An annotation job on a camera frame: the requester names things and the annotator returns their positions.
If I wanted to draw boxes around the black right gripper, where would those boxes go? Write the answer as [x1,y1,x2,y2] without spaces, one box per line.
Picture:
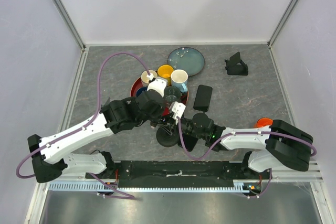
[157,112,206,140]

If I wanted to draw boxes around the black phone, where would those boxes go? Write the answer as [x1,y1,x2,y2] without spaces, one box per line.
[182,134,198,152]

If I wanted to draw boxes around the black round-base phone stand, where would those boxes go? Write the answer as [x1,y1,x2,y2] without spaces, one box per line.
[156,119,180,147]

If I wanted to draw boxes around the orange mug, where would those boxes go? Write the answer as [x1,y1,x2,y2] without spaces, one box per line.
[254,118,273,128]

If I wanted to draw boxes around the black folding phone stand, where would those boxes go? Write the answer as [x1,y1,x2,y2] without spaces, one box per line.
[224,52,249,76]

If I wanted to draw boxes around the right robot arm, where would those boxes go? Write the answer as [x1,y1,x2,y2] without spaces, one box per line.
[173,113,317,179]

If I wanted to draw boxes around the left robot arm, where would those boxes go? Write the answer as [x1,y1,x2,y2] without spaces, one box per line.
[27,88,164,183]

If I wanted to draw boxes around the dark blue mug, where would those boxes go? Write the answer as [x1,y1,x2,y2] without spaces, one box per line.
[135,87,147,97]

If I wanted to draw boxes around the round red tray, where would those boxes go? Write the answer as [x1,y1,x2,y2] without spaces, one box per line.
[130,77,188,116]

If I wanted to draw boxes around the cream ceramic mug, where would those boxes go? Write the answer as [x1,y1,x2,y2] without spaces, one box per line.
[141,70,158,87]

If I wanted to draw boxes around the grey-green ceramic mug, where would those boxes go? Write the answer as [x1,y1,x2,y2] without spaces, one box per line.
[164,86,182,104]

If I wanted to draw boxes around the yellow ceramic mug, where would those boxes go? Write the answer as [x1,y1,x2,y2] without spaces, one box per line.
[157,65,174,80]

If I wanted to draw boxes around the light blue mug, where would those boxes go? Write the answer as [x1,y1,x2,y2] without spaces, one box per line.
[171,69,188,93]

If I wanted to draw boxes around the teal ceramic plate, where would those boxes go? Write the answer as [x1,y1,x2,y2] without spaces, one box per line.
[167,47,205,76]

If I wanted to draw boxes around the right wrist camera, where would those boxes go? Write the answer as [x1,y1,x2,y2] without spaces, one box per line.
[169,101,186,120]

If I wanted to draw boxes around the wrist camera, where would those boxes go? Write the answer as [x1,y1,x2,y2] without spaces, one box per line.
[169,101,186,120]
[147,77,167,97]

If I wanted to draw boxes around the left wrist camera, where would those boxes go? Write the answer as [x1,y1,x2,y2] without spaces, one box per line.
[147,77,167,97]

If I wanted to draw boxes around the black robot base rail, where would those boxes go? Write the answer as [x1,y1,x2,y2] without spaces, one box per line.
[97,161,269,188]

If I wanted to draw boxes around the slotted cable duct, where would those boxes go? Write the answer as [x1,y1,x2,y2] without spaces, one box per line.
[48,181,252,193]

